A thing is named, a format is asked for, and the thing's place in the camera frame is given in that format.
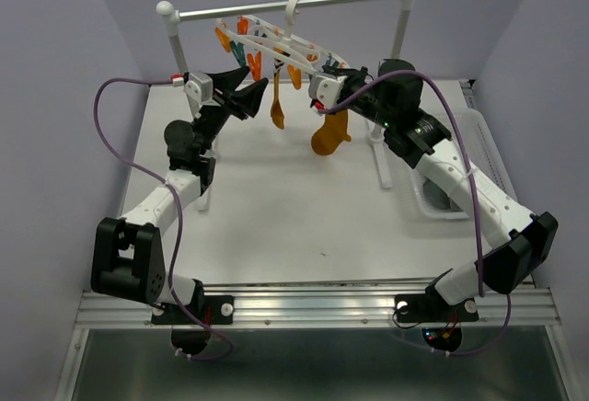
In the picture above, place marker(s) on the orange brown sock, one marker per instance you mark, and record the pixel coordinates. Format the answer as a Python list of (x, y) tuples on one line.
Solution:
[(276, 112)]

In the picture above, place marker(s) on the white clothes rack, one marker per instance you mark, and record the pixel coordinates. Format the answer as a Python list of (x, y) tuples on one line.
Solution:
[(275, 14)]

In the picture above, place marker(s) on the orange clothes peg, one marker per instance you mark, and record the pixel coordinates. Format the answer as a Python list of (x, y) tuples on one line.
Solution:
[(255, 63), (224, 39)]

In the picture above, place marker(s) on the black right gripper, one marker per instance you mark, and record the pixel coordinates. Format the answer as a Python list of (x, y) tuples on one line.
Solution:
[(353, 76)]

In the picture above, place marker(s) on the yellow clothes peg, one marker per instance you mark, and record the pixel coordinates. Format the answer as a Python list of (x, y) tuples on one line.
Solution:
[(295, 75)]

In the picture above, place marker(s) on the aluminium mounting rail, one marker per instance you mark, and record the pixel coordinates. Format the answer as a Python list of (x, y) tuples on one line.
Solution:
[(310, 306)]

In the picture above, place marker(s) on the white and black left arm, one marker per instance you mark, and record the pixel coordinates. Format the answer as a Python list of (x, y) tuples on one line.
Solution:
[(128, 259)]

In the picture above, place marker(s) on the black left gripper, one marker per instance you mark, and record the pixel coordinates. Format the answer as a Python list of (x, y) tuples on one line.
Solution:
[(242, 102)]

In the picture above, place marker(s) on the white clip hanger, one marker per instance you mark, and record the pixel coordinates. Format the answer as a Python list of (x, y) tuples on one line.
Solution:
[(281, 44)]

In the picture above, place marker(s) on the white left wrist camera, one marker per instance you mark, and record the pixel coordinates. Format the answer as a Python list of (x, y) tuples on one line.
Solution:
[(197, 86)]

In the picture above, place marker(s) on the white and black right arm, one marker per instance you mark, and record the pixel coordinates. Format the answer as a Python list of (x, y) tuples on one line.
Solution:
[(421, 129)]

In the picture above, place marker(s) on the teal clothes peg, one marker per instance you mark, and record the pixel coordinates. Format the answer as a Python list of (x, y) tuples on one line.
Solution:
[(238, 51)]

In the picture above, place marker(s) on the grey sock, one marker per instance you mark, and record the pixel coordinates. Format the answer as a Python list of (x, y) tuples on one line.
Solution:
[(438, 198)]

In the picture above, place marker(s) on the orange clothes peg right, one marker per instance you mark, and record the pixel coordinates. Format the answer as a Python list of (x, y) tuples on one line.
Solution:
[(255, 63)]

